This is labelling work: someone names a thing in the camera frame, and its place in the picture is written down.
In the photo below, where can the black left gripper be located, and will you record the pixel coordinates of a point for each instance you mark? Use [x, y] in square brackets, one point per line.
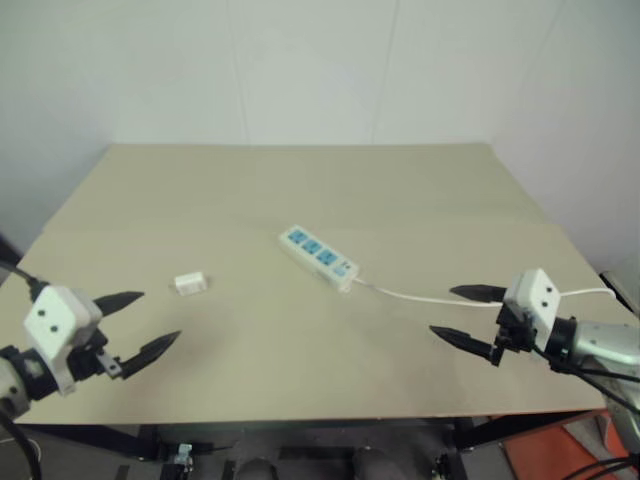
[86, 361]

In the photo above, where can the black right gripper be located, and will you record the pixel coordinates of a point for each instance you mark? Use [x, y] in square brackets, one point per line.
[515, 332]

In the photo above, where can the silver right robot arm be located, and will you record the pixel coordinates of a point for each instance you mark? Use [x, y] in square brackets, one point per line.
[600, 340]

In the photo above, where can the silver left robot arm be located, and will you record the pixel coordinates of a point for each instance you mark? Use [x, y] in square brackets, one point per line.
[14, 382]

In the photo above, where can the white plug adapter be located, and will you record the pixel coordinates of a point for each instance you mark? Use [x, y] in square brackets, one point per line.
[191, 283]

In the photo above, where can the white power strip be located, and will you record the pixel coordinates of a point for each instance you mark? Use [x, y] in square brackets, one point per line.
[317, 256]

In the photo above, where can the small metal clamp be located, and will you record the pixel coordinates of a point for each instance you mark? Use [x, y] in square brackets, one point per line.
[183, 454]

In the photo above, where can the orange floor mat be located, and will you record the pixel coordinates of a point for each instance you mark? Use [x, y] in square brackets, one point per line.
[560, 450]

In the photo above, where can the dark rounded shape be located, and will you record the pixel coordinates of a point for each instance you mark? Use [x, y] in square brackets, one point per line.
[256, 470]

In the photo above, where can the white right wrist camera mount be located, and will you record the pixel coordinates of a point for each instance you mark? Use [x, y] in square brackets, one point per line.
[532, 295]

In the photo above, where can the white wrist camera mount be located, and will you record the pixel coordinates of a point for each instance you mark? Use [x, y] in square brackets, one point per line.
[55, 320]
[532, 295]

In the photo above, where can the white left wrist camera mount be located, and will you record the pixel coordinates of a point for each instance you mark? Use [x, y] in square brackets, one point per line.
[55, 320]

